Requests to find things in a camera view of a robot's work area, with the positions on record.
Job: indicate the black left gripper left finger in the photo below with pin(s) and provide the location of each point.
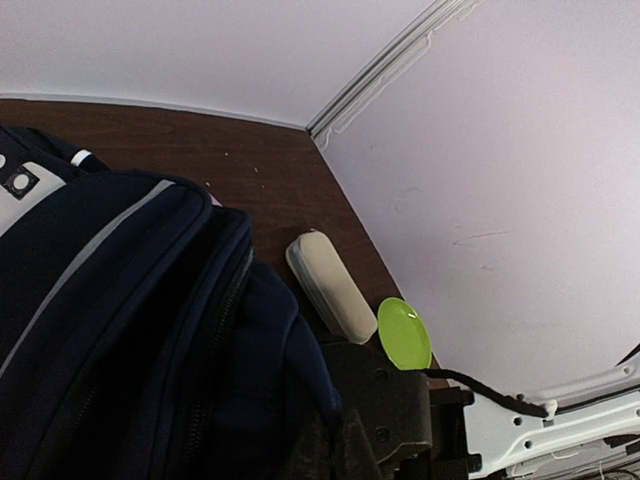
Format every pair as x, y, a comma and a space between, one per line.
313, 454

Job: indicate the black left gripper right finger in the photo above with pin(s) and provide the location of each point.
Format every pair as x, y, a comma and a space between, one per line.
356, 459

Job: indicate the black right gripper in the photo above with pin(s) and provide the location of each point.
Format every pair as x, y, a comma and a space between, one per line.
414, 432

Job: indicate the navy blue student backpack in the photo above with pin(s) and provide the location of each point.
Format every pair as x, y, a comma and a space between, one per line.
141, 338

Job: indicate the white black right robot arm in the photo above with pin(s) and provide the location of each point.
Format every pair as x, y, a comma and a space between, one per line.
585, 429

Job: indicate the green plate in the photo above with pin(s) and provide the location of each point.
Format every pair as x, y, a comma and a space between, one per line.
403, 335

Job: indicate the beige glasses case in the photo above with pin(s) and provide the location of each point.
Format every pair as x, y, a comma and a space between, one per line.
325, 279

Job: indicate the purple smartphone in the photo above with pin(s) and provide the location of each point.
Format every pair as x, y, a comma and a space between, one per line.
215, 201

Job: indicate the right aluminium frame post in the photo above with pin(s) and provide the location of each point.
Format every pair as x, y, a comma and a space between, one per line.
398, 56

